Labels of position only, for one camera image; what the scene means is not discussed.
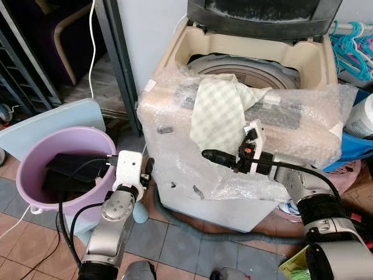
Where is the pale green checked cloth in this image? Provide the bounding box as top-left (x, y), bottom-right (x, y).
top-left (189, 74), bottom-right (272, 157)

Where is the beige top-loading washing machine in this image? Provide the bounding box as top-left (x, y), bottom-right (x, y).
top-left (137, 17), bottom-right (350, 234)

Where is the teal plastic clothes hanger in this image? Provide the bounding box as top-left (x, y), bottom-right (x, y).
top-left (329, 22), bottom-right (373, 82)

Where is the pink plastic clothes hanger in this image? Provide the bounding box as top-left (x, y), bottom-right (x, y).
top-left (358, 35), bottom-right (373, 59)

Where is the clear bubble wrap sheet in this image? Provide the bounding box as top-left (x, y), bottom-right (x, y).
top-left (137, 64), bottom-right (359, 202)

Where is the white sports shoe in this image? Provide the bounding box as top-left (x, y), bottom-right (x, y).
top-left (279, 198), bottom-right (304, 218)

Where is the black cloth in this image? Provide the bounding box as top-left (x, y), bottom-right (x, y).
top-left (42, 153), bottom-right (111, 196)

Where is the grey robot left foot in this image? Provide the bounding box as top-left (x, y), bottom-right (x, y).
top-left (119, 260), bottom-right (157, 280)

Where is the pink plastic stool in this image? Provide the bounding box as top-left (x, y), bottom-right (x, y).
top-left (323, 157), bottom-right (363, 196)

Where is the blue plastic basin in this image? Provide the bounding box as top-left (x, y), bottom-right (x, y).
top-left (322, 87), bottom-right (373, 173)

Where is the light blue plastic stool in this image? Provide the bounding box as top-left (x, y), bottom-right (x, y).
top-left (0, 98), bottom-right (149, 246)

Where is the purple plastic bucket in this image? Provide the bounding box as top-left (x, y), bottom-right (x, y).
top-left (16, 127), bottom-right (117, 218)

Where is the yellow green plastic item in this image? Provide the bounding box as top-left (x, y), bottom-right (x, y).
top-left (279, 245), bottom-right (312, 280)

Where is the white bottle with green cap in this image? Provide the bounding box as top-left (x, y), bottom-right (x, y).
top-left (345, 93), bottom-right (373, 139)

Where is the dark grey washer lid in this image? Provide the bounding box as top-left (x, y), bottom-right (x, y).
top-left (186, 0), bottom-right (343, 40)

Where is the dark armchair with wooden arm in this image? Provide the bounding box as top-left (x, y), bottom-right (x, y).
top-left (12, 0), bottom-right (97, 85)

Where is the dark metal folding gate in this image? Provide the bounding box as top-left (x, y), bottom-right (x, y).
top-left (0, 0), bottom-right (44, 114)

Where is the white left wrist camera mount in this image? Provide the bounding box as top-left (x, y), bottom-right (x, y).
top-left (112, 150), bottom-right (145, 193)

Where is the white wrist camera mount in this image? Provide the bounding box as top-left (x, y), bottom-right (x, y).
top-left (112, 150), bottom-right (145, 193)
top-left (242, 119), bottom-right (266, 159)

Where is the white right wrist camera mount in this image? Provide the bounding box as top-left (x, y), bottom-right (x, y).
top-left (242, 119), bottom-right (266, 159)

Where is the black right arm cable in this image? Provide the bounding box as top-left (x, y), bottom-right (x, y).
top-left (271, 157), bottom-right (344, 202)

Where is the dark grey door post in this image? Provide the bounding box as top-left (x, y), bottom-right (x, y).
top-left (93, 0), bottom-right (142, 136)

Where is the thin white hanging cable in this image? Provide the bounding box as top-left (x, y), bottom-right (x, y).
top-left (87, 0), bottom-right (97, 100)

